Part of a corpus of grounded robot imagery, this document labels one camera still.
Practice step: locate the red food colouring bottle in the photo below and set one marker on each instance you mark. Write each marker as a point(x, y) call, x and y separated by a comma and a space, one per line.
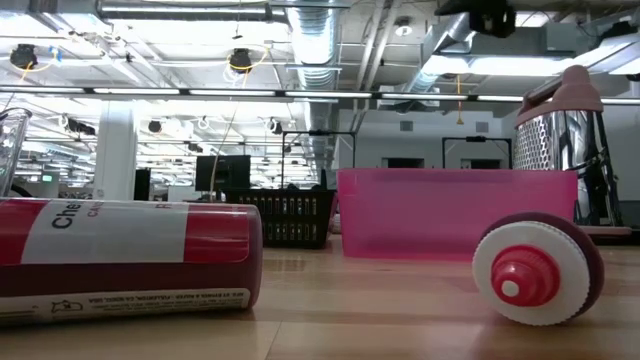
point(530, 275)
point(125, 235)

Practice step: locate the black background monitor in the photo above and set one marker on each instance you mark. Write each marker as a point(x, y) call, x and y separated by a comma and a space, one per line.
point(222, 172)

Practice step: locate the long ceiling light strip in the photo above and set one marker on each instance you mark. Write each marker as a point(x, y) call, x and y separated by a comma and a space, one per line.
point(225, 92)

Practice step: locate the pink translucent plastic bin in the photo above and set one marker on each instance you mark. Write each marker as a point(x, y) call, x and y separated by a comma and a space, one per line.
point(450, 215)

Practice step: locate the black background cabinet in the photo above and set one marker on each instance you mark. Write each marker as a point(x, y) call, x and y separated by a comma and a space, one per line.
point(142, 185)

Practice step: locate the white building column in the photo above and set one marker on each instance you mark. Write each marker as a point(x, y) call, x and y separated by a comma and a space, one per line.
point(115, 150)

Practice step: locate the clear plastic bin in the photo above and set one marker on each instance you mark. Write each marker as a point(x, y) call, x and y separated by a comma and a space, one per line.
point(12, 145)

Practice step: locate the black metal stand frame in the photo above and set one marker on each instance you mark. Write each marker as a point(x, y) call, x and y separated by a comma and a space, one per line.
point(320, 133)
point(475, 138)

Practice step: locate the silver ventilation duct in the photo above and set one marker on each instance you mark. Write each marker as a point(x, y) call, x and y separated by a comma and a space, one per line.
point(315, 40)

